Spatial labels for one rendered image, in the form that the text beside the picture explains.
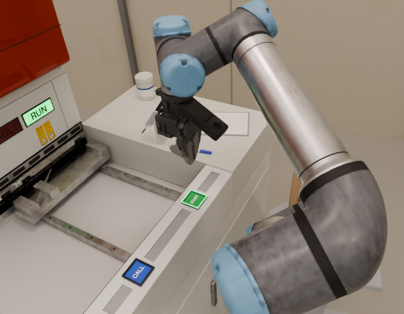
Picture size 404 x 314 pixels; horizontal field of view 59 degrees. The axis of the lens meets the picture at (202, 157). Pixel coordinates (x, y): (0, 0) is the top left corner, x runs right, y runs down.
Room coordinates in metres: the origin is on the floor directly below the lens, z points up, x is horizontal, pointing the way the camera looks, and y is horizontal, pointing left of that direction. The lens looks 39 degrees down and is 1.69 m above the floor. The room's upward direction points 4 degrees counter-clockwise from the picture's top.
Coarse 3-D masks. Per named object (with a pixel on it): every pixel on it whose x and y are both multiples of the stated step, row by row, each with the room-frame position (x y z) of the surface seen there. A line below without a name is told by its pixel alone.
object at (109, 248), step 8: (48, 216) 0.79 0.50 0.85; (56, 224) 0.76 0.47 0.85; (64, 224) 0.75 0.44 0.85; (72, 232) 0.72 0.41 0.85; (80, 232) 0.72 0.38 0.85; (88, 240) 0.69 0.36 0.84; (96, 240) 0.68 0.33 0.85; (104, 240) 0.68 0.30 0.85; (96, 248) 0.68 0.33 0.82; (104, 248) 0.66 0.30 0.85; (112, 248) 0.65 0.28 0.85; (112, 256) 0.64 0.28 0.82; (120, 256) 0.62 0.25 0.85; (128, 256) 0.62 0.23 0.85
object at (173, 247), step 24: (216, 168) 0.84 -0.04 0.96; (216, 192) 0.74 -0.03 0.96; (168, 216) 0.66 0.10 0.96; (192, 216) 0.65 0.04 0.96; (216, 216) 0.72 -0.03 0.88; (144, 240) 0.58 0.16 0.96; (168, 240) 0.58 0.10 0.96; (192, 240) 0.60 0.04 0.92; (168, 264) 0.51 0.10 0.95; (192, 264) 0.59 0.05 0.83; (120, 288) 0.45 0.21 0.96; (144, 288) 0.45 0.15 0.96; (168, 288) 0.50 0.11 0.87; (96, 312) 0.40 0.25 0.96; (120, 312) 0.40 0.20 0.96; (144, 312) 0.42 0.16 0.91
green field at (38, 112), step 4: (48, 100) 1.06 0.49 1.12; (44, 104) 1.04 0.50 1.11; (48, 104) 1.06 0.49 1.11; (36, 108) 1.02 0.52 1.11; (40, 108) 1.03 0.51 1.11; (44, 108) 1.04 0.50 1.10; (48, 108) 1.05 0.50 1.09; (52, 108) 1.06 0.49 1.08; (28, 112) 0.99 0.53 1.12; (32, 112) 1.00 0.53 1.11; (36, 112) 1.01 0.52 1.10; (40, 112) 1.02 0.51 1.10; (44, 112) 1.04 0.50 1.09; (48, 112) 1.05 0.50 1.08; (24, 116) 0.98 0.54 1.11; (28, 116) 0.99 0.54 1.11; (32, 116) 1.00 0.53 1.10; (36, 116) 1.01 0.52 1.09; (40, 116) 1.02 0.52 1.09; (28, 120) 0.98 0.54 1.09; (32, 120) 0.99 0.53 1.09; (28, 124) 0.98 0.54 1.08
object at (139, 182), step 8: (104, 168) 1.01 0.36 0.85; (112, 168) 1.01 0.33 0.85; (112, 176) 0.99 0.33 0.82; (120, 176) 0.97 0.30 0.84; (128, 176) 0.96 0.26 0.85; (136, 176) 0.95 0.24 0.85; (136, 184) 0.94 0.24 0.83; (144, 184) 0.91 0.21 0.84; (152, 184) 0.91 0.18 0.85; (152, 192) 0.90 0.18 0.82; (160, 192) 0.88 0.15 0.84; (168, 192) 0.86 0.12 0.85; (176, 192) 0.86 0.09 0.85
